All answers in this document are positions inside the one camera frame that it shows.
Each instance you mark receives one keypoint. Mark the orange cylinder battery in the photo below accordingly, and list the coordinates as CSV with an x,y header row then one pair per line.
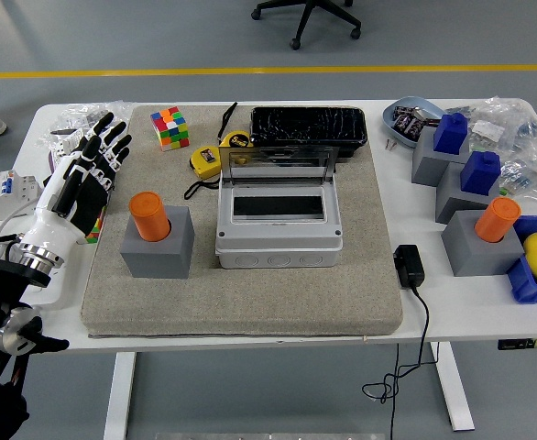
x,y
149,215
497,220

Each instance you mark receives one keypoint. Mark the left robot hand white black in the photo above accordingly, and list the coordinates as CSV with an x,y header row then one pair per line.
x,y
48,220

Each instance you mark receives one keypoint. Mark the light blue dish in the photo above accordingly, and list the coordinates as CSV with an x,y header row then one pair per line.
x,y
390,124

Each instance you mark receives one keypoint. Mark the dark purple packet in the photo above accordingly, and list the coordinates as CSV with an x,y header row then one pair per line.
x,y
417,128
403,121

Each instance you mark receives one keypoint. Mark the blue plastic bin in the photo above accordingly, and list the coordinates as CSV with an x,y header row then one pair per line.
x,y
529,289

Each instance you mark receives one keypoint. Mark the grey-brown fabric mat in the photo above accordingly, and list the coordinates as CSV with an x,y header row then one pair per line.
x,y
273,302

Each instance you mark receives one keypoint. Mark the blue bottle-shaped block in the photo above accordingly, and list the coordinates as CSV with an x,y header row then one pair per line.
x,y
449,135
479,174

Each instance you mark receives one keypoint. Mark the grey block holder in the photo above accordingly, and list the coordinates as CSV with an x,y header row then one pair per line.
x,y
429,165
452,201

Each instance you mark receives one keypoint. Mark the black table control panel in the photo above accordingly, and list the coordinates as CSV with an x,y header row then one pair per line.
x,y
516,344

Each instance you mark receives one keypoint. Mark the white table leg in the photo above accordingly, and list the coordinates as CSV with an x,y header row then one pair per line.
x,y
452,389
119,394

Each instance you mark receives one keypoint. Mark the grey electrical junction box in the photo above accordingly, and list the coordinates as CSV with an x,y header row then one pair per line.
x,y
277,256

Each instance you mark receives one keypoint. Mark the clear bag of small parts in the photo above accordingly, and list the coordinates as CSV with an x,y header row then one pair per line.
x,y
90,114
534,169
502,119

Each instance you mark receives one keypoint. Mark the black power adapter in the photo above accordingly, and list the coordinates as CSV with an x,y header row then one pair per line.
x,y
409,268

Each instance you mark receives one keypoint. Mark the black office chair base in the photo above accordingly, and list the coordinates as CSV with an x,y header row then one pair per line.
x,y
310,14

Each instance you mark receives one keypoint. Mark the smoky transparent box lid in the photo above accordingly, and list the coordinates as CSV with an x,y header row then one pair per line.
x,y
328,160

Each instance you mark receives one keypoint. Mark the white circuit breaker blue switches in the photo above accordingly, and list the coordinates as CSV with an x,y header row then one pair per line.
x,y
7,192

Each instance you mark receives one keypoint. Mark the black plastic tray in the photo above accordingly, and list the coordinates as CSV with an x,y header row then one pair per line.
x,y
310,126

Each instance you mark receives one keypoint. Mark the white and purple carton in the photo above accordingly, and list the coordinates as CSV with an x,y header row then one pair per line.
x,y
62,146

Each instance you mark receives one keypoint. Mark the yellow tape measure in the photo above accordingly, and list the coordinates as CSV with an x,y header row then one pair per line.
x,y
204,160

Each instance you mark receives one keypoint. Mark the yellow tape measure 5 print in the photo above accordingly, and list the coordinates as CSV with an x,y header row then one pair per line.
x,y
236,139

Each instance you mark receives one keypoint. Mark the colourful puzzle cube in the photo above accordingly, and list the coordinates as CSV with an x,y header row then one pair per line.
x,y
95,231
170,130

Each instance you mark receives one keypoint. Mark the grey block with round hole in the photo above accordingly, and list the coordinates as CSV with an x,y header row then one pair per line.
x,y
474,256
158,261

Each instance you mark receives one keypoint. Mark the small metal clips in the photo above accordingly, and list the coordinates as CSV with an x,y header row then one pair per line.
x,y
391,145

